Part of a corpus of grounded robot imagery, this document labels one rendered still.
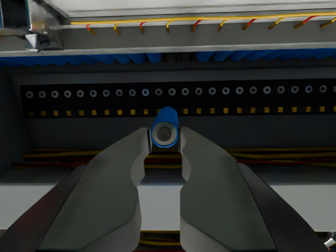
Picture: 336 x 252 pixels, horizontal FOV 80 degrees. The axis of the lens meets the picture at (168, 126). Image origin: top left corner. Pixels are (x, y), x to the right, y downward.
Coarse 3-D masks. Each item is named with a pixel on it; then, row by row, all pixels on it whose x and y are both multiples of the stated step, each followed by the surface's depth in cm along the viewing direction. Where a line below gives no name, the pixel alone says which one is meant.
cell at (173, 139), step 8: (160, 112) 16; (168, 112) 15; (176, 112) 18; (160, 120) 12; (168, 120) 12; (176, 120) 14; (152, 128) 13; (160, 128) 12; (168, 128) 12; (176, 128) 12; (152, 136) 13; (160, 136) 12; (168, 136) 12; (176, 136) 13; (160, 144) 13; (168, 144) 13
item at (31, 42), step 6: (0, 30) 11; (6, 30) 11; (12, 30) 12; (18, 30) 12; (24, 30) 12; (0, 36) 11; (30, 36) 14; (36, 36) 14; (30, 42) 14; (36, 42) 14; (30, 48) 14; (36, 48) 14
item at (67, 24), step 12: (216, 12) 16; (228, 12) 16; (240, 12) 16; (252, 12) 16; (264, 12) 16; (276, 12) 16; (288, 12) 16; (300, 12) 16; (72, 24) 16; (84, 24) 16; (96, 24) 16; (108, 24) 16; (120, 24) 16; (132, 24) 16; (144, 24) 16; (156, 24) 16; (168, 24) 16
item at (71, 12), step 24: (48, 0) 13; (72, 0) 14; (96, 0) 14; (120, 0) 14; (144, 0) 14; (168, 0) 14; (192, 0) 14; (216, 0) 14; (240, 0) 14; (264, 0) 14; (288, 0) 14; (312, 0) 14; (96, 72) 31; (120, 72) 30; (144, 72) 30; (168, 72) 30; (192, 72) 30; (216, 72) 30; (240, 72) 30; (264, 72) 30; (288, 72) 30; (312, 72) 29
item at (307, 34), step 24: (192, 24) 16; (216, 24) 16; (240, 24) 16; (264, 24) 16; (288, 24) 16; (312, 24) 16; (0, 48) 17; (24, 48) 17; (72, 48) 17; (96, 48) 17; (120, 48) 17; (144, 48) 17; (168, 48) 17; (192, 48) 17; (216, 48) 17; (240, 48) 18; (264, 48) 18; (288, 48) 18
